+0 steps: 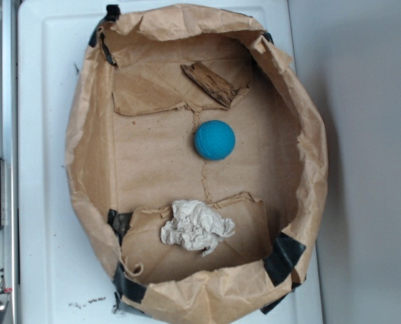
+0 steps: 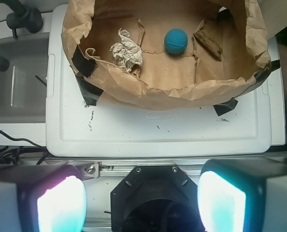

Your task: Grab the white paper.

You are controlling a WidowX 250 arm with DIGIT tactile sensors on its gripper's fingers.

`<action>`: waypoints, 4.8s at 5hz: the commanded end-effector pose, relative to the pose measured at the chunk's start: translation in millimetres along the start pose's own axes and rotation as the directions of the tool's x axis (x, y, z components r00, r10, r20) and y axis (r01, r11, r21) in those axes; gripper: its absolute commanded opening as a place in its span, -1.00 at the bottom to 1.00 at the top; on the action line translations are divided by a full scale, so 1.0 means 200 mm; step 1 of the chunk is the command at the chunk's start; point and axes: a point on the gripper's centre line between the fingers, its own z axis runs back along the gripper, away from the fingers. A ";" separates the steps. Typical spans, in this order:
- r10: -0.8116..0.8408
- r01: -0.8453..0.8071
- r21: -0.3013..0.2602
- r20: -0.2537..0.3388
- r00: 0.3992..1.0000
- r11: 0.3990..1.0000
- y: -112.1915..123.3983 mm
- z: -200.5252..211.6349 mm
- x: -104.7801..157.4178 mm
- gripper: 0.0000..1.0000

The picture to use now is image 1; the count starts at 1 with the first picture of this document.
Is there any white paper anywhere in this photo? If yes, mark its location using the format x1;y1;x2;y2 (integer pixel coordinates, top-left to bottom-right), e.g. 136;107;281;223
160;200;235;257

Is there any brown paper bag tray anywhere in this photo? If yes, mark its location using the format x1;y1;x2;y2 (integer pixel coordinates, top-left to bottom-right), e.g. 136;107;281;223
65;4;328;323

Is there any blue ball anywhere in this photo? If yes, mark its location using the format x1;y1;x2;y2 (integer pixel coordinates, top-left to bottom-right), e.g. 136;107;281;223
194;120;236;161

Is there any brown wood piece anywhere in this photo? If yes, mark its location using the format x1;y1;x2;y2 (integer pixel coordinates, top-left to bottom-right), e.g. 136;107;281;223
180;61;239;109

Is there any white plastic tray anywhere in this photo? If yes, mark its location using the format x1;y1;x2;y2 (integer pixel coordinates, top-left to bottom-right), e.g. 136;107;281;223
16;0;324;324

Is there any aluminium rail frame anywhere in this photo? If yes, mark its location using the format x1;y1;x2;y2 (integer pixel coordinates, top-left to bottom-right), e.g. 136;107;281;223
0;1;20;323

